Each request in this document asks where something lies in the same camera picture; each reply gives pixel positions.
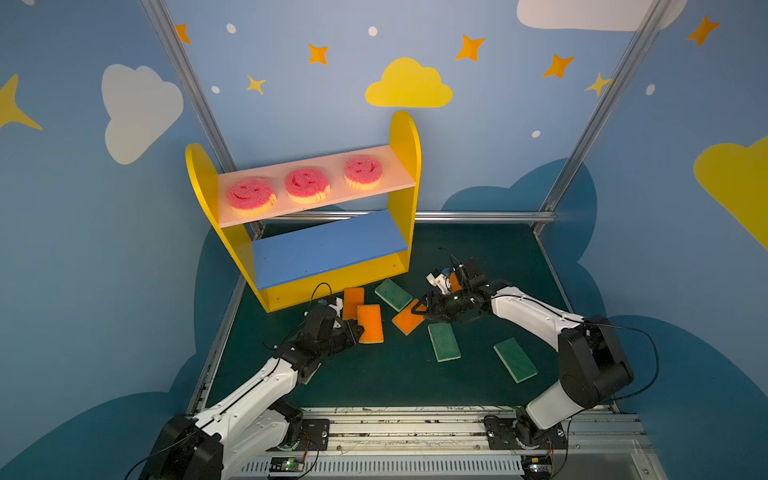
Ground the orange sponge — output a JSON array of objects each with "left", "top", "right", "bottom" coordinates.
[
  {"left": 449, "top": 272, "right": 462, "bottom": 292},
  {"left": 342, "top": 287, "right": 365, "bottom": 320},
  {"left": 357, "top": 304, "right": 384, "bottom": 344},
  {"left": 392, "top": 299, "right": 426, "bottom": 336}
]

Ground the green sponge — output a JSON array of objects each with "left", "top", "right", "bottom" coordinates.
[
  {"left": 374, "top": 279, "right": 413, "bottom": 312},
  {"left": 300, "top": 364, "right": 321, "bottom": 385},
  {"left": 428, "top": 322, "right": 461, "bottom": 363},
  {"left": 493, "top": 338, "right": 538, "bottom": 383}
]

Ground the pink smiley sponge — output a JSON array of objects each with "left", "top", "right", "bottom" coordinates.
[
  {"left": 284, "top": 168, "right": 331, "bottom": 205},
  {"left": 226, "top": 177, "right": 277, "bottom": 217},
  {"left": 344, "top": 155, "right": 383, "bottom": 190}
]

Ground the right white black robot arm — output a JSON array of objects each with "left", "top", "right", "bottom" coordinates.
[{"left": 411, "top": 258, "right": 634, "bottom": 447}]

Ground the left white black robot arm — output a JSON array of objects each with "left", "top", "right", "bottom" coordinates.
[{"left": 138, "top": 304, "right": 365, "bottom": 479}]

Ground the yellow shelf with pink and blue boards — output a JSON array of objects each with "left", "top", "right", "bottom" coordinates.
[{"left": 185, "top": 111, "right": 422, "bottom": 312}]

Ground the back aluminium floor bar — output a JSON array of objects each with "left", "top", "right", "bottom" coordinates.
[{"left": 269, "top": 210, "right": 556, "bottom": 224}]

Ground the left small circuit board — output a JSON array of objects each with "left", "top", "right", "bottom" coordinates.
[{"left": 268, "top": 457, "right": 306, "bottom": 476}]

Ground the small circuit board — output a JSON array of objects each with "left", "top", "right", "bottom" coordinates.
[
  {"left": 520, "top": 456, "right": 553, "bottom": 480},
  {"left": 268, "top": 457, "right": 306, "bottom": 476}
]

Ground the right small circuit board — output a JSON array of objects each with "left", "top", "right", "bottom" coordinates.
[{"left": 520, "top": 456, "right": 553, "bottom": 480}]

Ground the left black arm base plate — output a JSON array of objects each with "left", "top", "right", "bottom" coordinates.
[{"left": 265, "top": 419, "right": 330, "bottom": 452}]

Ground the right aluminium corner post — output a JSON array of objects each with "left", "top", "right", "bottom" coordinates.
[{"left": 532, "top": 0, "right": 674, "bottom": 237}]

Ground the aluminium corner post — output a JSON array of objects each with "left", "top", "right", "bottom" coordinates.
[
  {"left": 532, "top": 0, "right": 674, "bottom": 237},
  {"left": 141, "top": 0, "right": 237, "bottom": 173}
]

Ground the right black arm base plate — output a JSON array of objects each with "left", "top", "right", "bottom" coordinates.
[{"left": 482, "top": 415, "right": 566, "bottom": 450}]

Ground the aluminium rail frame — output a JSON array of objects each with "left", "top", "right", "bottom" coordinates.
[{"left": 146, "top": 405, "right": 667, "bottom": 480}]

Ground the left aluminium corner post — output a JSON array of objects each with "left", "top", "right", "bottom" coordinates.
[{"left": 141, "top": 0, "right": 237, "bottom": 173}]

